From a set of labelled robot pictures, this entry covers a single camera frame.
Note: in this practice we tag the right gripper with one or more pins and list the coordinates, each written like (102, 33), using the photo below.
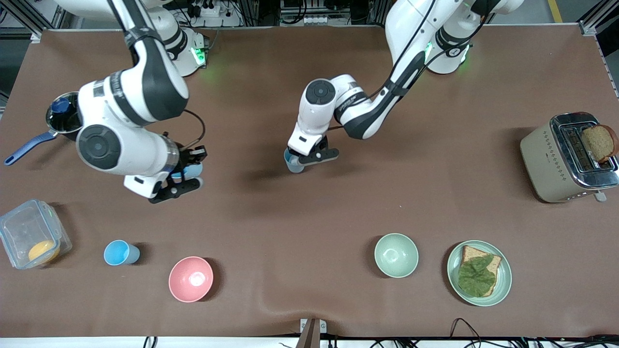
(185, 157)

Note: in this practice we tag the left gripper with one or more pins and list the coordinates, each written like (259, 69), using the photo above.
(321, 144)

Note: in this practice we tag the light blue plastic cup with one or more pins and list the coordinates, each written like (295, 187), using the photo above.
(293, 167)
(194, 170)
(118, 253)

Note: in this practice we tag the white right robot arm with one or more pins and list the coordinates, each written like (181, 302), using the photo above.
(121, 116)

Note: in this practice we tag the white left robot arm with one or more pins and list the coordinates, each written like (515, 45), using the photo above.
(358, 111)

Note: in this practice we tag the brown table cloth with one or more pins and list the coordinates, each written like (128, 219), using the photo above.
(309, 217)

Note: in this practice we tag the pink bowl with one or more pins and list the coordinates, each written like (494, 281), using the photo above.
(191, 279)

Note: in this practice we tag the white power strip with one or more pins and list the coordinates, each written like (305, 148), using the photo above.
(211, 9)
(316, 19)

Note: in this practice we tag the small dark blue object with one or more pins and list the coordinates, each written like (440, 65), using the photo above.
(61, 105)

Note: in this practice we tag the pale green bowl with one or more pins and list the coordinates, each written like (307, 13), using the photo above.
(396, 255)

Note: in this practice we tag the orange round fruit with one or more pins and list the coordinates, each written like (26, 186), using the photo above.
(42, 250)

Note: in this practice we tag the clear plastic food container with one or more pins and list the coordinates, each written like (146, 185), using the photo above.
(24, 227)

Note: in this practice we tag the brown bread slice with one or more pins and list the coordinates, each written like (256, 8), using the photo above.
(471, 253)

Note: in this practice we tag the green lettuce leaf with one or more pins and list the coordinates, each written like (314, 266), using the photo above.
(476, 278)

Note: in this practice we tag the beige and chrome toaster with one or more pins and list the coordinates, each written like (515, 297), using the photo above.
(541, 164)

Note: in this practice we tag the pale green plate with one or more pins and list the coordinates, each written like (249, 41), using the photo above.
(505, 275)

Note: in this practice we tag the brown toast slice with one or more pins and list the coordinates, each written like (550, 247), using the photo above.
(599, 142)

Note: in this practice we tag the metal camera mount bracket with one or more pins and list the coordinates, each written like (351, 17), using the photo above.
(313, 333)

